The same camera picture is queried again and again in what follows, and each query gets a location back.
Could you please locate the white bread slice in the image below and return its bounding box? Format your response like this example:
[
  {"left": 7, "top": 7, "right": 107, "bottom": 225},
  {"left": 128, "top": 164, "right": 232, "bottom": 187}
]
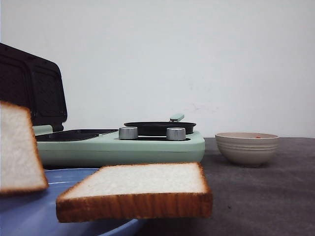
[
  {"left": 0, "top": 101, "right": 49, "bottom": 197},
  {"left": 56, "top": 162, "right": 213, "bottom": 223}
]

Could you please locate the beige ribbed ceramic bowl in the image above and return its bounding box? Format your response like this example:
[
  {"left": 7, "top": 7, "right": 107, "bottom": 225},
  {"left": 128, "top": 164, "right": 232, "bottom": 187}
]
[{"left": 215, "top": 132, "right": 280, "bottom": 166}]

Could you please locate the breakfast maker hinged lid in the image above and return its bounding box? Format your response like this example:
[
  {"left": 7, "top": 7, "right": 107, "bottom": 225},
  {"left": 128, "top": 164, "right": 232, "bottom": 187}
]
[{"left": 0, "top": 44, "right": 67, "bottom": 132}]

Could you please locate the mint green breakfast maker base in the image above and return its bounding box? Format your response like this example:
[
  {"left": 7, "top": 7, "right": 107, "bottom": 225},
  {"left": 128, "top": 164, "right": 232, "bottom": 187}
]
[{"left": 33, "top": 125, "right": 205, "bottom": 168}]

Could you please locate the small black frying pan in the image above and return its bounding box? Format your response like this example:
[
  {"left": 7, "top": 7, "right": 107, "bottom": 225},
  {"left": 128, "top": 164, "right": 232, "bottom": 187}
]
[{"left": 124, "top": 113, "right": 196, "bottom": 136}]

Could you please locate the right silver control knob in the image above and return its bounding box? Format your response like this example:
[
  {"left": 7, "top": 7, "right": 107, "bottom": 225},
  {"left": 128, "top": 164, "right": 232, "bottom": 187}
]
[{"left": 166, "top": 127, "right": 186, "bottom": 141}]

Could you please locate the silver control knob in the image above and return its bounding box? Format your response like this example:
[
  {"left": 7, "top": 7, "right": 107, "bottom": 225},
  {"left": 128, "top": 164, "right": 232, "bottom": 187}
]
[
  {"left": 119, "top": 126, "right": 138, "bottom": 140},
  {"left": 166, "top": 127, "right": 186, "bottom": 141}
]

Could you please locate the left silver control knob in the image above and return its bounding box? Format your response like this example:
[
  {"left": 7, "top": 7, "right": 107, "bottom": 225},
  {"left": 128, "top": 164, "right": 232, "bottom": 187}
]
[{"left": 119, "top": 126, "right": 138, "bottom": 140}]

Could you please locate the blue plastic plate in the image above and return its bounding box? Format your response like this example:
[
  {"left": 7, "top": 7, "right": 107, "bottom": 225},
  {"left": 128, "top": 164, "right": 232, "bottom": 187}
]
[{"left": 0, "top": 168, "right": 146, "bottom": 236}]

